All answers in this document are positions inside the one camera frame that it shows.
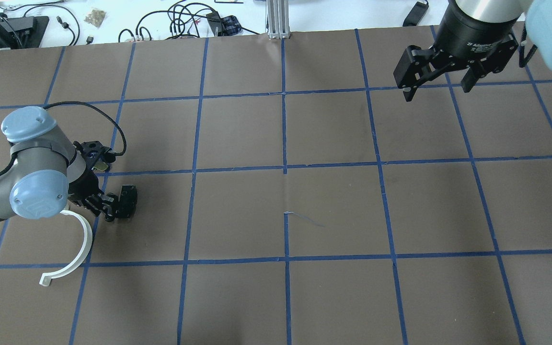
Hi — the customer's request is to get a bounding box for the black monitor stand base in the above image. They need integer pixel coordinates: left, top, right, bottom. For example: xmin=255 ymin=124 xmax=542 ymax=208
xmin=0 ymin=17 xmax=50 ymax=49

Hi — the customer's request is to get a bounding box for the black brake pad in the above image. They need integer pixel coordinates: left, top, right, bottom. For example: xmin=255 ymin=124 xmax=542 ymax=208
xmin=115 ymin=185 xmax=138 ymax=219

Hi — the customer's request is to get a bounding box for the small snack packet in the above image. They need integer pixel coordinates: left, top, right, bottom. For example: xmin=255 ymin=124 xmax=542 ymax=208
xmin=84 ymin=8 xmax=107 ymax=28

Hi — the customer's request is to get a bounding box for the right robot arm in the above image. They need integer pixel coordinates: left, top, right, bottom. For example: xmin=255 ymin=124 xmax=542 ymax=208
xmin=393 ymin=0 xmax=552 ymax=101

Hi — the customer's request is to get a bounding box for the white curved plastic part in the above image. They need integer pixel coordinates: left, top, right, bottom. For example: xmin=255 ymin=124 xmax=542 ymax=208
xmin=39 ymin=210 xmax=93 ymax=288

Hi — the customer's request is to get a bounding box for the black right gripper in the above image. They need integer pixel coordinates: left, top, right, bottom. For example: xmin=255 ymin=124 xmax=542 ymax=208
xmin=393 ymin=5 xmax=519 ymax=102

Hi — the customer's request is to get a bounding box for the black cable bundle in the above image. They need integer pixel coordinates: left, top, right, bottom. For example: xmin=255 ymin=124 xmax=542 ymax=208
xmin=118 ymin=0 xmax=260 ymax=41

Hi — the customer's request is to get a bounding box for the black power adapter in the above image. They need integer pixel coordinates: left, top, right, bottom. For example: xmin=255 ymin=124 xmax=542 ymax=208
xmin=402 ymin=0 xmax=429 ymax=27

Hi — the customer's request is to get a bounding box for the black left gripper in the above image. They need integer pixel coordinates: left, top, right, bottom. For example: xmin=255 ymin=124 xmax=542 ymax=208
xmin=68 ymin=141 xmax=121 ymax=221

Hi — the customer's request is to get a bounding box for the aluminium frame post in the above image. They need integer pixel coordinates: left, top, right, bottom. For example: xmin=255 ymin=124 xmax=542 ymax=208
xmin=265 ymin=0 xmax=290 ymax=39

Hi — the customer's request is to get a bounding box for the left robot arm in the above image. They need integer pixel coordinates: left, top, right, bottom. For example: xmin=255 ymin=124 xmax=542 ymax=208
xmin=0 ymin=104 xmax=137 ymax=223

